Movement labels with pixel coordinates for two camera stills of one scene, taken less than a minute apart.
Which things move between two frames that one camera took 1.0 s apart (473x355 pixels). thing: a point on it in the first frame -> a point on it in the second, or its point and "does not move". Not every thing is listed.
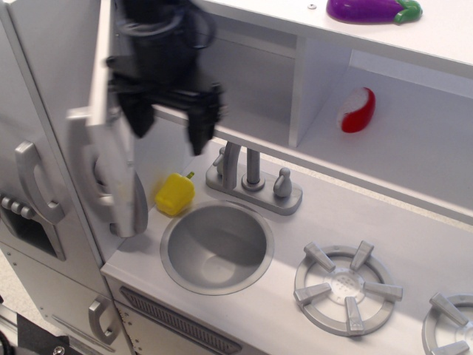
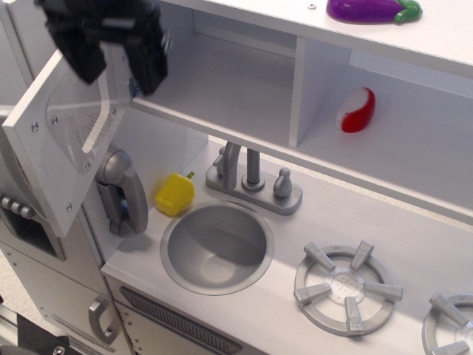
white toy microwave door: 110,157 -> 58,131
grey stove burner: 345,290 does not move
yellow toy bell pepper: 176,194 does not move
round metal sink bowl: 216,248 does not move
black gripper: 154,66 -> 111,21
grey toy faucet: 227,177 does not move
